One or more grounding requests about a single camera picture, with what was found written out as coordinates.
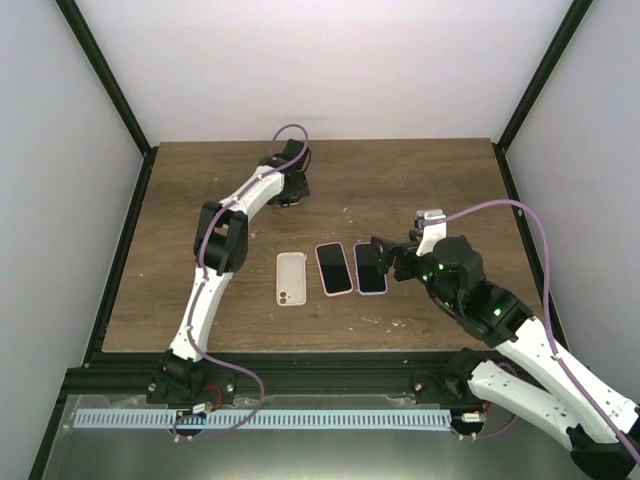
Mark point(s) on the black front frame rail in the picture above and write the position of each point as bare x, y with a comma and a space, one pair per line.
429, 377

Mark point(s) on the light blue slotted cable duct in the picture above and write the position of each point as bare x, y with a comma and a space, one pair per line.
418, 420

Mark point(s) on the black frame post left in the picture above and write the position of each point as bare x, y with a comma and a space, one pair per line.
89, 45

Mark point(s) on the black frame post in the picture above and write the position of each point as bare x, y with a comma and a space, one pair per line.
89, 45
566, 30

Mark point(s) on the black frame post right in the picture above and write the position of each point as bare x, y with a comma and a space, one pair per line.
566, 30

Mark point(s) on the purple-edged black smartphone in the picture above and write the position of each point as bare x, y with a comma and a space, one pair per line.
367, 272

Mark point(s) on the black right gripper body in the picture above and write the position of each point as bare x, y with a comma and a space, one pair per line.
405, 272

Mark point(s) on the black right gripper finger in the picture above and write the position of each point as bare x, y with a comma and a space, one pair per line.
386, 258
382, 244

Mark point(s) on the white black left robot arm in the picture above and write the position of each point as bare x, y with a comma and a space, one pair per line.
221, 248

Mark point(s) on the lilac phone case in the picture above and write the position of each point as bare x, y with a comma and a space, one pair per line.
356, 290

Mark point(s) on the black right side rail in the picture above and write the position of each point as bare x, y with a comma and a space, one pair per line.
527, 227

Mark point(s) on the black left side rail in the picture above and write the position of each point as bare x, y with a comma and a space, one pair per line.
109, 295

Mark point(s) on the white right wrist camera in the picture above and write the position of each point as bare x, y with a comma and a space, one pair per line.
429, 228

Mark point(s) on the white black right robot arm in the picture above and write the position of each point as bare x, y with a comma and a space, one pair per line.
596, 424

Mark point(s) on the cream phone case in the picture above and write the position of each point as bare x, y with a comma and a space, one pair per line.
291, 285

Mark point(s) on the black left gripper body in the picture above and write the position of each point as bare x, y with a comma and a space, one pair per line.
294, 191

